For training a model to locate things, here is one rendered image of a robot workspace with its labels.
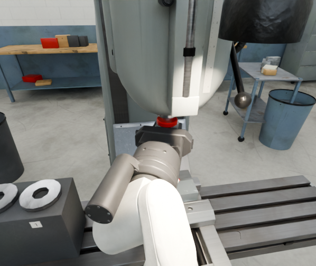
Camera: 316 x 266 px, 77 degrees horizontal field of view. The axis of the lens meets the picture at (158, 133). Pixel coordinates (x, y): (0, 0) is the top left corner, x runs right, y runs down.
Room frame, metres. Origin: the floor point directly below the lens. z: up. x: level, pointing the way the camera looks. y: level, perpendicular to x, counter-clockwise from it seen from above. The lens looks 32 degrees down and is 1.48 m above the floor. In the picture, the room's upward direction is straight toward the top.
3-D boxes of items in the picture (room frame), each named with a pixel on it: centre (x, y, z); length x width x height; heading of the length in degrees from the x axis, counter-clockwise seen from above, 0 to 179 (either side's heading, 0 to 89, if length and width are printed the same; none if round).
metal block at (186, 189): (0.40, -0.08, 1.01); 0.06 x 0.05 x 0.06; 100
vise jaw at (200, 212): (0.34, -0.09, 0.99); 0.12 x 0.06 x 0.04; 100
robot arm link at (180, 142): (0.30, 0.00, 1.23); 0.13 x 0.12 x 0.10; 78
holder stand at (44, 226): (0.32, 0.33, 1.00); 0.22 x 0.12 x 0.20; 98
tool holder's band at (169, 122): (0.39, -0.02, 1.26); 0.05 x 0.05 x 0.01
